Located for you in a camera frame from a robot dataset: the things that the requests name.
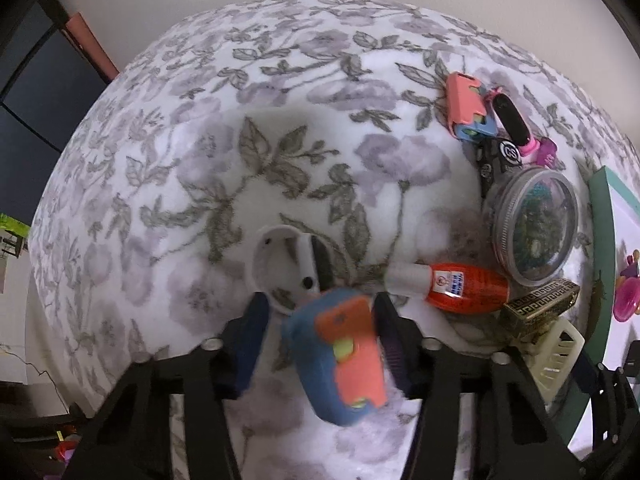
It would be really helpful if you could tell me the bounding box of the red glue bottle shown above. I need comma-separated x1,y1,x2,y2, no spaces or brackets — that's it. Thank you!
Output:
385,261,511,317

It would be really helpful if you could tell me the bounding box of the clear round bead jar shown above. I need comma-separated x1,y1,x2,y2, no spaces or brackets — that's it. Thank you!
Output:
490,165,580,288

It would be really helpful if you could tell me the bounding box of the purple plastic bar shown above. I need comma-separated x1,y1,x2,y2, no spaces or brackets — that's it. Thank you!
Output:
536,137,560,168

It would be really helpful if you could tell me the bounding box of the dark cabinet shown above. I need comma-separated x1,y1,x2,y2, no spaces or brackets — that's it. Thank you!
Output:
0,0,108,221

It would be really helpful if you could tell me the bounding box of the green printed item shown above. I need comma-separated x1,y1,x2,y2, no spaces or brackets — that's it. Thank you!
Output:
0,212,32,260

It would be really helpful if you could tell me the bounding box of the teal cardboard box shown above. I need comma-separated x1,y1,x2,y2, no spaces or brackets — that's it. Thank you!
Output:
587,166,640,453

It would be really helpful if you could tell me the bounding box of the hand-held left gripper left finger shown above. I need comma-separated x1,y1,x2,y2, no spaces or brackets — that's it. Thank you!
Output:
65,291,273,480

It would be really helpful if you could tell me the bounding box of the black toy car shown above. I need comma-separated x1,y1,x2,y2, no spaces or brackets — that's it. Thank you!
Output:
472,136,523,200

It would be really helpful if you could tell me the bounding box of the blue toy car orange roof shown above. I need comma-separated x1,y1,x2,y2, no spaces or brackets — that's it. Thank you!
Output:
281,287,388,428
446,72,500,141

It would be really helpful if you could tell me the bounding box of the pink toy figure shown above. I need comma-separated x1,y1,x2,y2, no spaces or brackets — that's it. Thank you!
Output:
614,252,640,323

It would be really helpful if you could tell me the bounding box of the gold patterned box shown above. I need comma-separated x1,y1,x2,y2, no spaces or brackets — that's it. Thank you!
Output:
500,277,582,343

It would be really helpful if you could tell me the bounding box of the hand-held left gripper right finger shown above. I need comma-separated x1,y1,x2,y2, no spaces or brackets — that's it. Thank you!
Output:
371,291,581,480

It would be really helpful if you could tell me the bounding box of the white smart watch band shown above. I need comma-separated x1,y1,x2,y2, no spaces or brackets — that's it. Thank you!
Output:
244,225,335,317

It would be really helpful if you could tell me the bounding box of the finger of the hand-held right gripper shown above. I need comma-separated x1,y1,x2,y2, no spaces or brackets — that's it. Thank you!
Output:
570,349,636,466

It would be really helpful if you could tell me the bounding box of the cream plastic basket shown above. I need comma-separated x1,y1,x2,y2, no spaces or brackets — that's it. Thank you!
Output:
525,317,586,406

